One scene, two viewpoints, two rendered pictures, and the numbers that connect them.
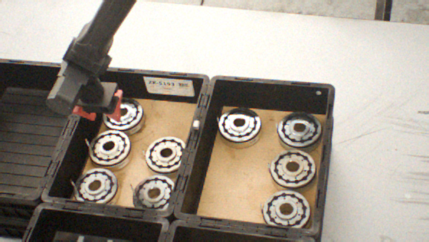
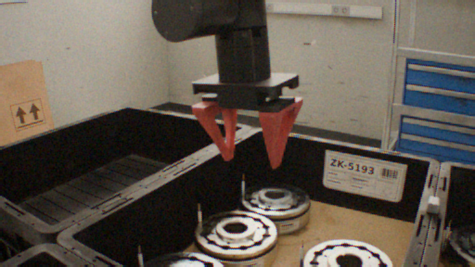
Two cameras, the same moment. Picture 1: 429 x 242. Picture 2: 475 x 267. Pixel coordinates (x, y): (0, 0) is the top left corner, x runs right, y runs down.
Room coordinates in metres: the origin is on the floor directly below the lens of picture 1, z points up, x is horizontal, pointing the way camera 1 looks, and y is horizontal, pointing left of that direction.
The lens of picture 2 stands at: (0.52, 0.18, 1.12)
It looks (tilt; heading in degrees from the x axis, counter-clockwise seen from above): 18 degrees down; 11
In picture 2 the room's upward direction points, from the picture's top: straight up
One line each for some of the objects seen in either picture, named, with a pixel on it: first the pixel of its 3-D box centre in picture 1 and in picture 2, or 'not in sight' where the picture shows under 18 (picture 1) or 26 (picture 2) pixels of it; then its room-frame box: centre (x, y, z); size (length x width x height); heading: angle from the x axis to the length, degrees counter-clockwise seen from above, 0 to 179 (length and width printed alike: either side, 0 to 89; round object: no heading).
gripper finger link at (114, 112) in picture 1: (107, 108); (263, 125); (0.94, 0.23, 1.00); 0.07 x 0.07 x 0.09; 68
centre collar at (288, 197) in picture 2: (122, 112); (275, 196); (1.03, 0.23, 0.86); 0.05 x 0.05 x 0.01
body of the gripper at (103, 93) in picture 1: (88, 88); (243, 61); (0.94, 0.26, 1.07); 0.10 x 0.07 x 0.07; 68
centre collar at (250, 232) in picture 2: (109, 146); (236, 229); (0.93, 0.26, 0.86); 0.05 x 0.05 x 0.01
